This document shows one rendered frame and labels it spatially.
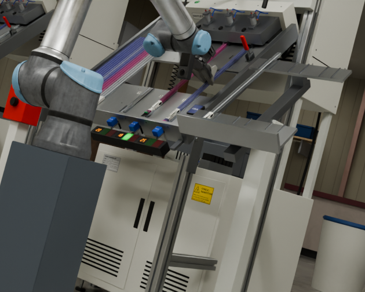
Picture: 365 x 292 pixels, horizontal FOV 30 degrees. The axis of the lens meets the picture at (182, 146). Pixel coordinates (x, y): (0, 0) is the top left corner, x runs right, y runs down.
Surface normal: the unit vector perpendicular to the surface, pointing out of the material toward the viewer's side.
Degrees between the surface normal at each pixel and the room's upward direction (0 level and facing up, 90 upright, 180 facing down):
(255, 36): 137
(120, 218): 90
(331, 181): 90
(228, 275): 90
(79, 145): 73
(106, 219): 90
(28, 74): 82
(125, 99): 48
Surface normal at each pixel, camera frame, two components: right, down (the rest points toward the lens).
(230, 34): -0.60, 0.58
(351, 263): 0.04, 0.04
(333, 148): -0.41, -0.15
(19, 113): -0.61, -0.19
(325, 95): 0.75, 0.17
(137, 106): -0.28, -0.80
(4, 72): 0.87, 0.22
